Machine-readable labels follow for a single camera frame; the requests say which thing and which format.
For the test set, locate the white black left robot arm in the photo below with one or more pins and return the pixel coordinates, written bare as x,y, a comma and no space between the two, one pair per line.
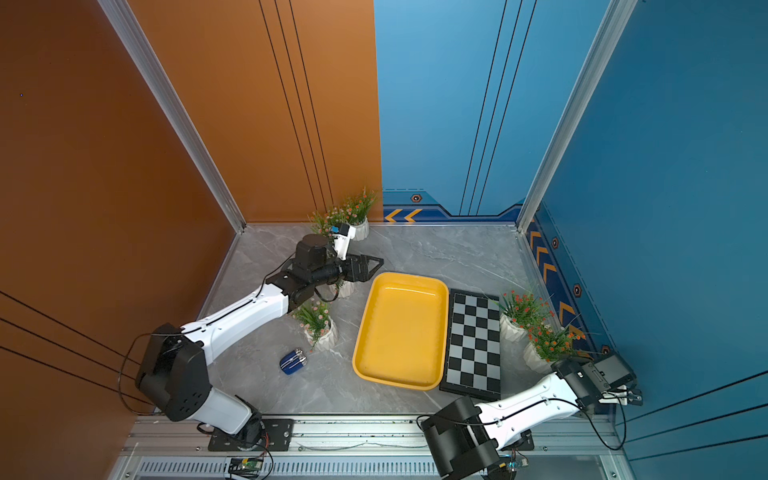
173,374

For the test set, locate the black white chessboard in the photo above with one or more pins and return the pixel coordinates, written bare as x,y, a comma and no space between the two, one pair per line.
473,353

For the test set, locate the potted plant pink flowers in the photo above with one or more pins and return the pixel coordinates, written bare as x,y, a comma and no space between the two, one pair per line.
323,223
343,289

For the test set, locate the potted plant pink flowers back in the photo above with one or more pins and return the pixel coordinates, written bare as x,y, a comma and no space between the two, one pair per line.
323,223

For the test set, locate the aluminium corner post left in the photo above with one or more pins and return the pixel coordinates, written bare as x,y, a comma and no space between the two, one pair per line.
127,27

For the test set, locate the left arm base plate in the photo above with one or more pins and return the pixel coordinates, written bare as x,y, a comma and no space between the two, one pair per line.
272,434

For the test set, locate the potted plant orange red flowers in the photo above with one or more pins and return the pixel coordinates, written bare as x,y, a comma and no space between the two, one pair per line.
547,346

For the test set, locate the green circuit board left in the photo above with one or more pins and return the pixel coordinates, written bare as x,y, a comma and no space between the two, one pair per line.
246,468

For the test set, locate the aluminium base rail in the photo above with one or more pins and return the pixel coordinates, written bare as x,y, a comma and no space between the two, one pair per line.
383,446

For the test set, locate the potted plant orange flowers corner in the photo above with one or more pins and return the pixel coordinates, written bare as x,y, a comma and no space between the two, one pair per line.
355,210

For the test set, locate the yellow plastic storage tray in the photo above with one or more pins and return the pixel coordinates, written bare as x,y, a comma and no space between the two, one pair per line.
403,333

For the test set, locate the aluminium corner post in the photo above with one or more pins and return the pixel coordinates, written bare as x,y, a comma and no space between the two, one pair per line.
611,28
127,27

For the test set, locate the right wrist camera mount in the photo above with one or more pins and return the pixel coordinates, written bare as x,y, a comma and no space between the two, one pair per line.
622,396

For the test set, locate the white ribbed pot pink flowers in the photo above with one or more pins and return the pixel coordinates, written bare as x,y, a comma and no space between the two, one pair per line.
317,324

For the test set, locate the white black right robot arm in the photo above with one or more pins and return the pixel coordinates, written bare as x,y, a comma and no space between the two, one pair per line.
465,438

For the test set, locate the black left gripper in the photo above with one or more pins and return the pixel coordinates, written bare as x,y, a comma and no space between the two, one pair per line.
363,274

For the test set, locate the aluminium corner post right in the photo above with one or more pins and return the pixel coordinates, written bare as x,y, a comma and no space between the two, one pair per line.
611,28

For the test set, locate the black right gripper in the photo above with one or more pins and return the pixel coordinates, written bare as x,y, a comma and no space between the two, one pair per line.
584,366

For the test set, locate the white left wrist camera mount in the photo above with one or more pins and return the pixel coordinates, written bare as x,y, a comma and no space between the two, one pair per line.
342,235

